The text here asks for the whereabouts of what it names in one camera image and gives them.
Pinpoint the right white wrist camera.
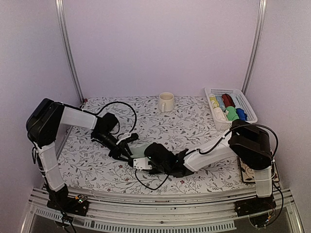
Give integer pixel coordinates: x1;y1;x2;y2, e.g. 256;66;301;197
133;157;153;170

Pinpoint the cream white towel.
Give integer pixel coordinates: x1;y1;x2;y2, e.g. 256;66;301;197
213;107;228;121

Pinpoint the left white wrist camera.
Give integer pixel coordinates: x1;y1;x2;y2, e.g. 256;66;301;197
116;133;138;145

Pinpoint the floral table mat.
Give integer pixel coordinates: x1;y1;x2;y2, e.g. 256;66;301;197
58;97;253;195

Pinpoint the yellow rolled towel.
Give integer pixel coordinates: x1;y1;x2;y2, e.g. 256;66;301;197
209;94;219;109

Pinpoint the aluminium frame post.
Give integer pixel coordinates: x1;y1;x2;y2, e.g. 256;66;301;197
242;0;267;95
55;0;85;103

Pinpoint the floral square plate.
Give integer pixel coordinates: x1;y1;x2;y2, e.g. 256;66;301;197
239;159;280;184

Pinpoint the right aluminium frame post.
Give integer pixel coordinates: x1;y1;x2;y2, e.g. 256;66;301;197
242;0;267;95

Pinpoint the cream ceramic mug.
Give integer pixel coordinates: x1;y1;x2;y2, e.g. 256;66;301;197
158;92;174;113

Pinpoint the white plastic basket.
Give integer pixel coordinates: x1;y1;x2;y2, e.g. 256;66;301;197
205;87;258;131

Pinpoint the mint green towel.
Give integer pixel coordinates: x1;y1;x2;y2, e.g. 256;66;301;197
130;144;149;159

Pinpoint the left aluminium frame post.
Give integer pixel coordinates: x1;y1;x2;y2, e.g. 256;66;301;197
55;0;85;103

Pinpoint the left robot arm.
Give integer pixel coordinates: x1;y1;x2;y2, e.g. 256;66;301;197
26;98;138;211

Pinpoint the aluminium front rail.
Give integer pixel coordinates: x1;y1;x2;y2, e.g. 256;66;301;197
21;188;304;233

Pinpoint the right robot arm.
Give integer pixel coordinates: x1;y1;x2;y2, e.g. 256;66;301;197
131;120;279;212

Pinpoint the red rolled towel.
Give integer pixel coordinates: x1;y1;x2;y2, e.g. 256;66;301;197
222;94;235;108

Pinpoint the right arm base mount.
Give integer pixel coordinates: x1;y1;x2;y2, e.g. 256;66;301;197
234;195;276;216

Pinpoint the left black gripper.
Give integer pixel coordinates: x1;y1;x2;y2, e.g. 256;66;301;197
93;131;133;163

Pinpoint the green rolled towel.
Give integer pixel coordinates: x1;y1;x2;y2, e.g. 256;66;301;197
225;106;239;121

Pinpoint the light blue rolled towel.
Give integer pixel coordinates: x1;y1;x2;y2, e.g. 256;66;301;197
215;96;225;111

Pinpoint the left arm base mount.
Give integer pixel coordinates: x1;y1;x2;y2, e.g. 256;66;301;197
47;194;89;216

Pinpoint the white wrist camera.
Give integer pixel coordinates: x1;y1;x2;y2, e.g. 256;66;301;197
116;133;138;145
133;157;153;170

